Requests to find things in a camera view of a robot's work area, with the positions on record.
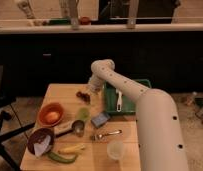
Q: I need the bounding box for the dark grape bunch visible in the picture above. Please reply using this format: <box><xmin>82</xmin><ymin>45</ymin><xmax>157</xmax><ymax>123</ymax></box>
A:
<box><xmin>76</xmin><ymin>91</ymin><xmax>90</xmax><ymax>103</ymax></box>

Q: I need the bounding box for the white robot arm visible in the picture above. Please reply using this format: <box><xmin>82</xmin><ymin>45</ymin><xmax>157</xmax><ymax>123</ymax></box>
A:
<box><xmin>88</xmin><ymin>59</ymin><xmax>189</xmax><ymax>171</ymax></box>

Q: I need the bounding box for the green plastic cup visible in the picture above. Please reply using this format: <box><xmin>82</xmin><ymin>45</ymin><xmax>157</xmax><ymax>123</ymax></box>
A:
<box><xmin>76</xmin><ymin>108</ymin><xmax>90</xmax><ymax>122</ymax></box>

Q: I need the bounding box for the metal measuring cup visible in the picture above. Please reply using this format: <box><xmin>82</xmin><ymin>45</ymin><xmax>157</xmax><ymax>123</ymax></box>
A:
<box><xmin>55</xmin><ymin>120</ymin><xmax>85</xmax><ymax>137</ymax></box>

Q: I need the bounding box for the clear plastic cup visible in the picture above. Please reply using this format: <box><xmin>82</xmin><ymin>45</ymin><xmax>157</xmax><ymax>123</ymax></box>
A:
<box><xmin>107</xmin><ymin>140</ymin><xmax>125</xmax><ymax>160</ymax></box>

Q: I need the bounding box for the blue sponge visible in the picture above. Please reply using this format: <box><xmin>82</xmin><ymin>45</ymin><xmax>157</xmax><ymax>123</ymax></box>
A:
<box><xmin>91</xmin><ymin>112</ymin><xmax>110</xmax><ymax>128</ymax></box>

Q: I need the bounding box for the green plastic tray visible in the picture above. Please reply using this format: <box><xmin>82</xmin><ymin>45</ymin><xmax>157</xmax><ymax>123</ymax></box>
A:
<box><xmin>103</xmin><ymin>78</ymin><xmax>153</xmax><ymax>116</ymax></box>

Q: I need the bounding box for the silver fork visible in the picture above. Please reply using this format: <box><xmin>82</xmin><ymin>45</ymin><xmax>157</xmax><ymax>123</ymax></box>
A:
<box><xmin>90</xmin><ymin>130</ymin><xmax>122</xmax><ymax>141</ymax></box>

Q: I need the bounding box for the orange bowl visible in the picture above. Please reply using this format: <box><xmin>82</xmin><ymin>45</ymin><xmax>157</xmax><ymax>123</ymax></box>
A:
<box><xmin>37</xmin><ymin>102</ymin><xmax>64</xmax><ymax>127</ymax></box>

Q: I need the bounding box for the orange fruit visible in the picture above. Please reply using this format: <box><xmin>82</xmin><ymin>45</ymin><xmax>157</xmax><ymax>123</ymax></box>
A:
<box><xmin>45</xmin><ymin>112</ymin><xmax>59</xmax><ymax>123</ymax></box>

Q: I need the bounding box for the dark red bowl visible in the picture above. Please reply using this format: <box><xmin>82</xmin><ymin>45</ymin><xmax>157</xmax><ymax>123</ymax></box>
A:
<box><xmin>27</xmin><ymin>128</ymin><xmax>54</xmax><ymax>157</ymax></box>

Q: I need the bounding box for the green cucumber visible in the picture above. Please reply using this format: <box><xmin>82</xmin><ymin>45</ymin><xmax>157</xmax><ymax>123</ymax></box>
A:
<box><xmin>47</xmin><ymin>152</ymin><xmax>77</xmax><ymax>164</ymax></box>

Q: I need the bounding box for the white paper napkin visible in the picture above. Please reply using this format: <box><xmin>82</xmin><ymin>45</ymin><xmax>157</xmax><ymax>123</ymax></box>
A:
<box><xmin>34</xmin><ymin>135</ymin><xmax>51</xmax><ymax>157</ymax></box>

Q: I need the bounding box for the black chair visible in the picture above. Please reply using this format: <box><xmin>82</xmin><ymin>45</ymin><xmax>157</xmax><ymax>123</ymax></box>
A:
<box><xmin>0</xmin><ymin>65</ymin><xmax>34</xmax><ymax>171</ymax></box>

